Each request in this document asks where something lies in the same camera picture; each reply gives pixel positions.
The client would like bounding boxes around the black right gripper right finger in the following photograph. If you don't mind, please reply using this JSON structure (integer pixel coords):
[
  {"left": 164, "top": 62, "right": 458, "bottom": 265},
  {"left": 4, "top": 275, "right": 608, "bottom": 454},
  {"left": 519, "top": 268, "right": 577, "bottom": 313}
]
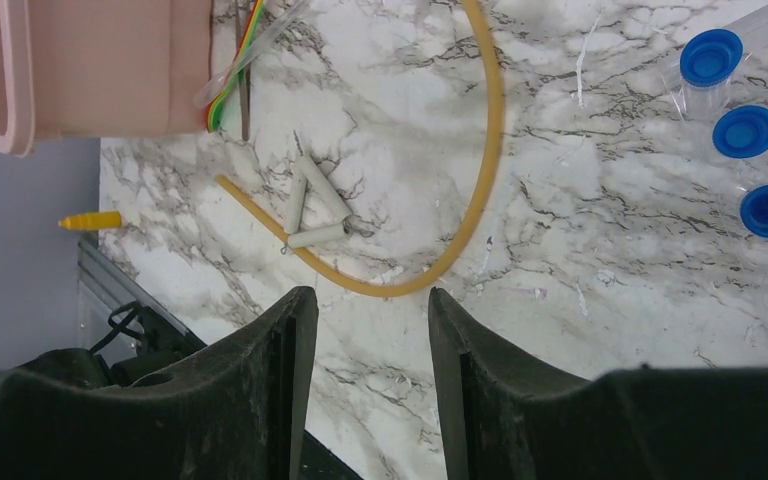
[{"left": 428, "top": 288, "right": 768, "bottom": 479}]

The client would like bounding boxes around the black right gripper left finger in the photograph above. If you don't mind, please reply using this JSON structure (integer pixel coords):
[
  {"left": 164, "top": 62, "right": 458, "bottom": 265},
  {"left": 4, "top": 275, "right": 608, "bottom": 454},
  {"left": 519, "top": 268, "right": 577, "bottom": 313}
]
[{"left": 0, "top": 286, "right": 318, "bottom": 479}]

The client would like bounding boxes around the amber rubber tubing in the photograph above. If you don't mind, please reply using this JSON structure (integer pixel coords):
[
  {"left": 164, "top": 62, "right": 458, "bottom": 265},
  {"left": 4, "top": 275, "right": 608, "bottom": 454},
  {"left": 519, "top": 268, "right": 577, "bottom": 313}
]
[{"left": 196, "top": 1, "right": 501, "bottom": 305}]

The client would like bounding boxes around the white clay pipe triangle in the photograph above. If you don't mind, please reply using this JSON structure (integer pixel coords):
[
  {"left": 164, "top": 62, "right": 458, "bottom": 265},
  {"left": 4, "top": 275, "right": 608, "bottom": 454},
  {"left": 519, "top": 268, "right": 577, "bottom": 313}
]
[{"left": 281, "top": 157, "right": 353, "bottom": 255}]

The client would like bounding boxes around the clear acrylic tube rack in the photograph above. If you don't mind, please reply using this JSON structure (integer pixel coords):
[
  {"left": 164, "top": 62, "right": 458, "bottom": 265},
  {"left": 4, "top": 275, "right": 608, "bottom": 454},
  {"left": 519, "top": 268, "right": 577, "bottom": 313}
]
[{"left": 659, "top": 5, "right": 768, "bottom": 335}]

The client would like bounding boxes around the yellow plastic tip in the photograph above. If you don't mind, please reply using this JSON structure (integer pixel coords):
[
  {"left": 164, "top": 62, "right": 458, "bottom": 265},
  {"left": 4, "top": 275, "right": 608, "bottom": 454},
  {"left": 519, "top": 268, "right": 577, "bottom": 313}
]
[{"left": 58, "top": 211, "right": 123, "bottom": 231}]

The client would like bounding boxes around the pink plastic bin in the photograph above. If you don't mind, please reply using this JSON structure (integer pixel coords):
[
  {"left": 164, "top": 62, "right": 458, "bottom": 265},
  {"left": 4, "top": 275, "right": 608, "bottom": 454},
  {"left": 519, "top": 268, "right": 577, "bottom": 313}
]
[{"left": 0, "top": 0, "right": 213, "bottom": 156}]

